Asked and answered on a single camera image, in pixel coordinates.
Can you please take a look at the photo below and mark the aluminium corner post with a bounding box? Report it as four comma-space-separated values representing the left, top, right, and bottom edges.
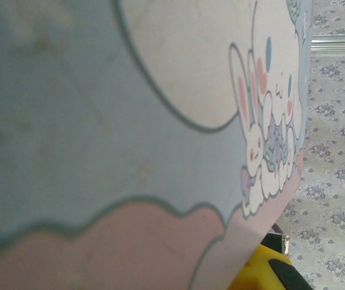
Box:
310, 33, 345, 57

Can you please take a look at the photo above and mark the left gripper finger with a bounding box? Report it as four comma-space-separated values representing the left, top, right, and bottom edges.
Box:
231, 224, 312, 290

